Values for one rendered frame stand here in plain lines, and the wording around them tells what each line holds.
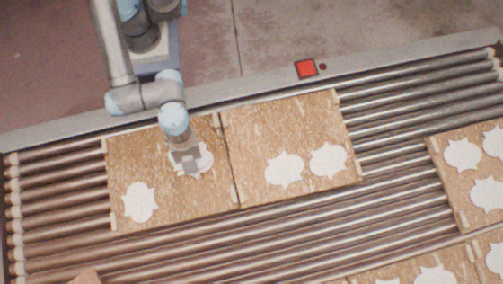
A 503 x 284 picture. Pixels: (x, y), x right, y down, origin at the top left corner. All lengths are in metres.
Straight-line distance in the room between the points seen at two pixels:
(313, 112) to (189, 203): 0.52
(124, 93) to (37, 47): 2.01
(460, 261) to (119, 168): 1.15
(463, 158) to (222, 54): 1.69
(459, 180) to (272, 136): 0.65
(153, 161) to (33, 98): 1.61
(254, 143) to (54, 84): 1.77
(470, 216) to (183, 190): 0.95
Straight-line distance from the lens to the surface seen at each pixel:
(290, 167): 1.43
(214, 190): 1.42
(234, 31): 2.87
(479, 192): 1.59
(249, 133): 1.48
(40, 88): 2.98
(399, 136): 1.58
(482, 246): 1.56
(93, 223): 1.50
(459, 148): 1.61
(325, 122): 1.52
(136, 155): 1.51
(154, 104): 1.22
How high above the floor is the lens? 2.30
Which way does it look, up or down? 67 degrees down
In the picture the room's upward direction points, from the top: 2 degrees counter-clockwise
